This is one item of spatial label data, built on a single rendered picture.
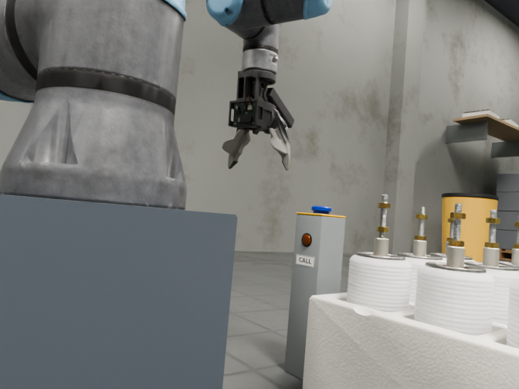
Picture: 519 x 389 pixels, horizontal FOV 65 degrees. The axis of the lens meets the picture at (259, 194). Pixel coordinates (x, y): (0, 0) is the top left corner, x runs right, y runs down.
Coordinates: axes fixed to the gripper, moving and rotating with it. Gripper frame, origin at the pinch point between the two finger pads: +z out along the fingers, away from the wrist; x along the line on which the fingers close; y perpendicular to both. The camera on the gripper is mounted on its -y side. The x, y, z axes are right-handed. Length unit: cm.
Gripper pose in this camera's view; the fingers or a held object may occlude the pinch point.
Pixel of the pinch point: (259, 170)
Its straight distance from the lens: 87.8
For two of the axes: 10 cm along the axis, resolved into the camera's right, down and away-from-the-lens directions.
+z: -0.6, 10.0, 0.1
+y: -5.5, -0.2, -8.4
